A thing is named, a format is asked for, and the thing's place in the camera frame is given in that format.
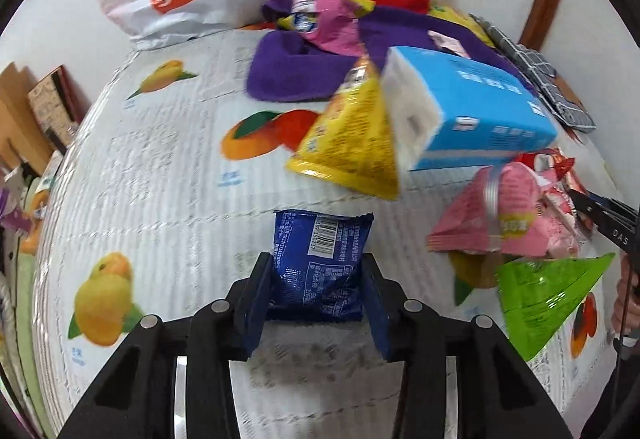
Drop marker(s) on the fruit printed mat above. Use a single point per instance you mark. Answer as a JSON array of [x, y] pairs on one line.
[[175, 199]]

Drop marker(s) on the pink and yellow snack packet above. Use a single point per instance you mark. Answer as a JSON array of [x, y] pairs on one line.
[[335, 29]]

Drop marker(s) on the white pink berry packet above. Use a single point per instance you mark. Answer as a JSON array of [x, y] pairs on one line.
[[450, 43]]

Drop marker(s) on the brown cardboard box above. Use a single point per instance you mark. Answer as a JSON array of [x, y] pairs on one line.
[[20, 119]]

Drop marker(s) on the blue tissue pack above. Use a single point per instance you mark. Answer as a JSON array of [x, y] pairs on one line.
[[480, 109]]

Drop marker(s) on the grey checked cushion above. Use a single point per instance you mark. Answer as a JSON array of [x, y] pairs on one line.
[[560, 89]]

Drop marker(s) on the blue snack packet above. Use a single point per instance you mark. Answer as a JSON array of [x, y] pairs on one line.
[[320, 269]]

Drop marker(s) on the small pink snack packet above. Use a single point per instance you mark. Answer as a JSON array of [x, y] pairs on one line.
[[562, 224]]

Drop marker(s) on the printed cardboard box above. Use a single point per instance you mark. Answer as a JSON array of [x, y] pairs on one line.
[[52, 104]]

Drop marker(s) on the purple towel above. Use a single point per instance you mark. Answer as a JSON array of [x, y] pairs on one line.
[[285, 69]]

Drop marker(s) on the pink triangular snack packet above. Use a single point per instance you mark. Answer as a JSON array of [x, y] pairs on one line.
[[475, 214]]

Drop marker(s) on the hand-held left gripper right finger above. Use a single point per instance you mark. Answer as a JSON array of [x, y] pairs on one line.
[[377, 314]]

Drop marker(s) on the yellow chips bag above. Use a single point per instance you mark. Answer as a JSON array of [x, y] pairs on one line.
[[460, 19]]

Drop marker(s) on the green triangular snack packet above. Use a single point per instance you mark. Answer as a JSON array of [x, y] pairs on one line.
[[540, 299]]

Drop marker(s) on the yellow triangular snack packet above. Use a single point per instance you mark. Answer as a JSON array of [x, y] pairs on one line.
[[350, 149]]

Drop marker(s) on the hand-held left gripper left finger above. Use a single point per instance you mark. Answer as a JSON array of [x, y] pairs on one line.
[[255, 314]]

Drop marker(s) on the person's right hand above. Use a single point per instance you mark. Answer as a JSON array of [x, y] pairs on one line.
[[626, 314]]

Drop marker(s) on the red foil snack packet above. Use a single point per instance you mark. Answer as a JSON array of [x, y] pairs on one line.
[[547, 162]]

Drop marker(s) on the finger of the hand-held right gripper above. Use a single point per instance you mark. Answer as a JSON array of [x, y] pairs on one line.
[[607, 214]]

